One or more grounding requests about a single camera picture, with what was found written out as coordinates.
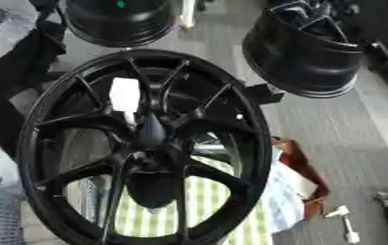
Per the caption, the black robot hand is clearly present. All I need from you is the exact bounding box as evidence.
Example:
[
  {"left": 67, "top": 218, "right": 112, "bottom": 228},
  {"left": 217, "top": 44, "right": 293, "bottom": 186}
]
[{"left": 125, "top": 112, "right": 184, "bottom": 210}]

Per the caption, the black spoked wheel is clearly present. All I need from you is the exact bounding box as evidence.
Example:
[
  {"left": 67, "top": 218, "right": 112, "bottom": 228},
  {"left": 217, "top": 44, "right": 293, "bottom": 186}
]
[{"left": 15, "top": 49, "right": 274, "bottom": 245}]

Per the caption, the white pin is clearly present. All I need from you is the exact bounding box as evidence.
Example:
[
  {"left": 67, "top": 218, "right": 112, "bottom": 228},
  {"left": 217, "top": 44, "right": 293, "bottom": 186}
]
[
  {"left": 322, "top": 205, "right": 352, "bottom": 219},
  {"left": 341, "top": 215, "right": 363, "bottom": 245}
]

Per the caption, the black spoked wheel rim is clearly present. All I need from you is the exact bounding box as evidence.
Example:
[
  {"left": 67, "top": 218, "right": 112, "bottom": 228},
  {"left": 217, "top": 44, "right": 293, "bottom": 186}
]
[{"left": 240, "top": 0, "right": 368, "bottom": 100}]

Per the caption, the black block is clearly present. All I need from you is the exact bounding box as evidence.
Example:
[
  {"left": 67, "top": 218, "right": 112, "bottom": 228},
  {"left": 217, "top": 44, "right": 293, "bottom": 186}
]
[{"left": 245, "top": 83, "right": 287, "bottom": 105}]

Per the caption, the brown wooden board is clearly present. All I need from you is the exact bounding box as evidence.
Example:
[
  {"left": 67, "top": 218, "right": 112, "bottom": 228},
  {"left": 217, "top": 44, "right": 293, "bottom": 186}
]
[{"left": 270, "top": 136, "right": 333, "bottom": 222}]

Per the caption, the person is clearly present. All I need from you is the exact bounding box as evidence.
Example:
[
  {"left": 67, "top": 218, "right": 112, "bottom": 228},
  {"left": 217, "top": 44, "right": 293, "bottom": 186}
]
[{"left": 0, "top": 0, "right": 70, "bottom": 157}]

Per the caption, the white post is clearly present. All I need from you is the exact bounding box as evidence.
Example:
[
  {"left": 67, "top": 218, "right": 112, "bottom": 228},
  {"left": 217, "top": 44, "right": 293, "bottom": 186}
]
[{"left": 178, "top": 0, "right": 199, "bottom": 31}]

